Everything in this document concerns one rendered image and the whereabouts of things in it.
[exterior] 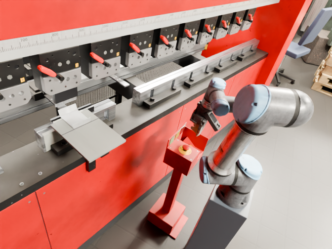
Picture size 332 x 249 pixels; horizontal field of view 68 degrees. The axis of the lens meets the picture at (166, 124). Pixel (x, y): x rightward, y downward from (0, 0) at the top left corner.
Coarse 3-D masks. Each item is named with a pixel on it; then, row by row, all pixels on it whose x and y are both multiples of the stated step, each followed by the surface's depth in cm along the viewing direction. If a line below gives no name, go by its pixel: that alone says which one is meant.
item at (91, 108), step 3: (84, 105) 115; (87, 105) 115; (90, 105) 117; (78, 108) 112; (81, 108) 113; (84, 108) 114; (87, 108) 113; (90, 108) 115; (93, 108) 116; (90, 111) 116; (54, 117) 105; (57, 117) 105; (60, 117) 106; (51, 120) 104; (54, 120) 105; (51, 123) 104
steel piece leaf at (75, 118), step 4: (72, 112) 109; (76, 112) 110; (80, 112) 110; (60, 116) 106; (64, 116) 106; (68, 116) 107; (72, 116) 107; (76, 116) 108; (80, 116) 108; (84, 116) 108; (64, 120) 104; (68, 120) 105; (72, 120) 105; (76, 120) 106; (80, 120) 106; (84, 120) 104; (88, 120) 106; (72, 124) 103; (76, 124) 102; (80, 124) 103
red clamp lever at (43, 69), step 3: (39, 66) 79; (42, 66) 79; (39, 69) 79; (42, 69) 79; (45, 69) 80; (48, 69) 81; (42, 72) 80; (45, 72) 80; (48, 72) 81; (51, 72) 82; (54, 72) 83; (51, 75) 82; (54, 75) 83; (57, 75) 85; (60, 75) 86; (57, 78) 86; (60, 78) 85; (63, 78) 86
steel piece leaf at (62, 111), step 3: (72, 105) 109; (75, 105) 110; (63, 108) 106; (66, 108) 107; (69, 108) 108; (72, 108) 109; (75, 108) 110; (60, 111) 105; (63, 111) 106; (66, 111) 107; (69, 111) 108; (72, 111) 110; (60, 114) 106; (63, 114) 107
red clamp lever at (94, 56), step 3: (90, 54) 92; (93, 54) 92; (93, 57) 92; (96, 57) 93; (99, 57) 94; (99, 60) 95; (102, 60) 96; (102, 63) 99; (105, 63) 99; (108, 63) 99; (108, 66) 100
